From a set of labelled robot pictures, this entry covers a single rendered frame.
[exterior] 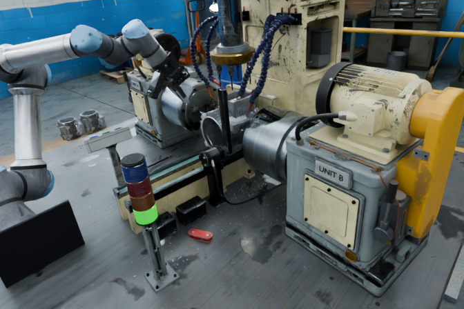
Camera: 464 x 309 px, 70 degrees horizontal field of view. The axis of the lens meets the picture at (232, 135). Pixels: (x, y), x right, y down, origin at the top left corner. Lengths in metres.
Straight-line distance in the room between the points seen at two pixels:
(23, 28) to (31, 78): 5.34
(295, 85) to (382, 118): 0.60
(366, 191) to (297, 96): 0.63
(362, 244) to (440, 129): 0.36
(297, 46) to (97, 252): 1.03
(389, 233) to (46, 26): 6.48
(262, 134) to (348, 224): 0.39
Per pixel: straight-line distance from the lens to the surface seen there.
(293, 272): 1.07
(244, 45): 1.28
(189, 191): 1.30
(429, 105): 0.84
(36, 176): 1.38
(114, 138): 1.39
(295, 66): 1.35
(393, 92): 0.85
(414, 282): 1.12
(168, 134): 1.76
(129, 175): 0.84
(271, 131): 1.08
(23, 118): 1.40
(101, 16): 7.25
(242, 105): 1.34
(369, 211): 0.90
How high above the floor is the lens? 1.61
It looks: 26 degrees down
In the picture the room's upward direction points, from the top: 5 degrees counter-clockwise
